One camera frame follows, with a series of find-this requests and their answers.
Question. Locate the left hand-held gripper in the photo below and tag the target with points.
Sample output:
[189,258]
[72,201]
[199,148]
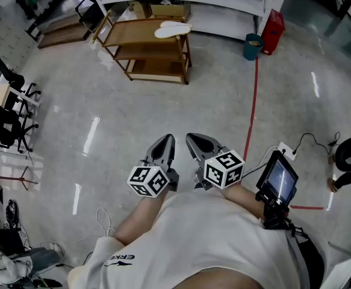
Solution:
[148,182]

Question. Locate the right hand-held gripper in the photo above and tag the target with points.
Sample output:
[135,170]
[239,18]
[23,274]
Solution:
[223,173]

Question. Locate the white slipper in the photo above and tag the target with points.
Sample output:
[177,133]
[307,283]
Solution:
[170,23]
[166,33]

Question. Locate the person's right forearm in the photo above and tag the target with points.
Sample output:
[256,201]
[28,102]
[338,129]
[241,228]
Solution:
[241,197]

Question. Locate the person's left forearm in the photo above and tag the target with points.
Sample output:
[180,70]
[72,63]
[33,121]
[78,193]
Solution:
[136,218]

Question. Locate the black chest-mounted monitor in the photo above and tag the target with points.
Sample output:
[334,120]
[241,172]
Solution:
[279,176]

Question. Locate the white power strip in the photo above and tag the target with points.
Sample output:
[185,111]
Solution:
[285,148]

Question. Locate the person in white shirt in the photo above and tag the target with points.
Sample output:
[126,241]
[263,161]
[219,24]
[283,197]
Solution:
[208,236]

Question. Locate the teal waste bin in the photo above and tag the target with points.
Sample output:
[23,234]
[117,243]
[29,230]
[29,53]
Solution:
[252,51]

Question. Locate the wooden trolley cart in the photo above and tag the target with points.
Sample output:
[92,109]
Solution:
[139,35]

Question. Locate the red metal box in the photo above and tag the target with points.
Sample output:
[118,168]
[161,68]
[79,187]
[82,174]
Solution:
[273,32]

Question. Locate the large cardboard box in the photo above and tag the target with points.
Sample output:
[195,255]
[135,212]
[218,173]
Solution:
[169,11]

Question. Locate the small cardboard box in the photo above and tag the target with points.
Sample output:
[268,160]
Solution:
[140,11]

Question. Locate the wooden floor platform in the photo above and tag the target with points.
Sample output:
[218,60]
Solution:
[63,32]

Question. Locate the black cantilever chair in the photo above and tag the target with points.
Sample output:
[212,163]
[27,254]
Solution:
[91,14]

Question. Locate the black office chair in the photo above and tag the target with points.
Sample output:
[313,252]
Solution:
[3,128]
[12,77]

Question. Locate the grey locker cabinet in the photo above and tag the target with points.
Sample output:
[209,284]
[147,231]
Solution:
[6,35]

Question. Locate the white frame desk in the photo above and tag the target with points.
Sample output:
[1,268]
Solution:
[2,93]

